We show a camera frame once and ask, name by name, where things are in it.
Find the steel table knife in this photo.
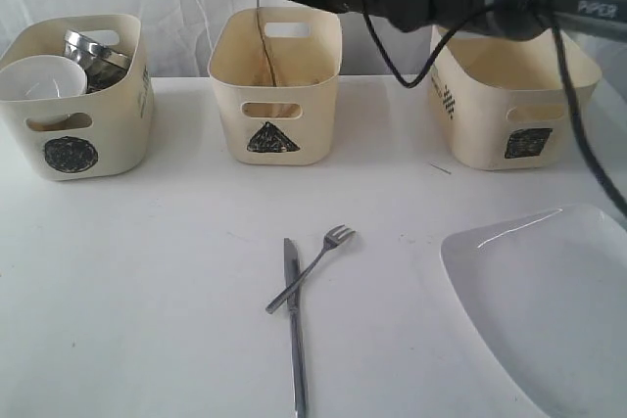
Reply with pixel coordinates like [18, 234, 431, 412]
[283, 238, 309, 418]

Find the white rectangular plate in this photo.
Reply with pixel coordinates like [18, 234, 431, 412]
[440, 205, 626, 417]

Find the cream bin with square mark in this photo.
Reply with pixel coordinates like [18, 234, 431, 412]
[428, 31, 572, 170]

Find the small needle on table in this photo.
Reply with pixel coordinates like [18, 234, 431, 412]
[429, 163, 453, 175]

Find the white ceramic bowl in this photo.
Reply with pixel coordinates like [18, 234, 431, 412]
[1, 55, 87, 102]

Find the steel spoon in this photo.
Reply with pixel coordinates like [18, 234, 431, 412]
[255, 0, 277, 87]

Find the cream bin with circle mark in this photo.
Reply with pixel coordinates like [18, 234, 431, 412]
[1, 14, 154, 181]

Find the steel fork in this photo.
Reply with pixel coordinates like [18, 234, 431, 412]
[265, 225, 357, 314]

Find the stainless steel bowl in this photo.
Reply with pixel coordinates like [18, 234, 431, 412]
[64, 29, 132, 94]

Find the cream bin with triangle mark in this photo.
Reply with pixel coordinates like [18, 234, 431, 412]
[208, 7, 342, 165]

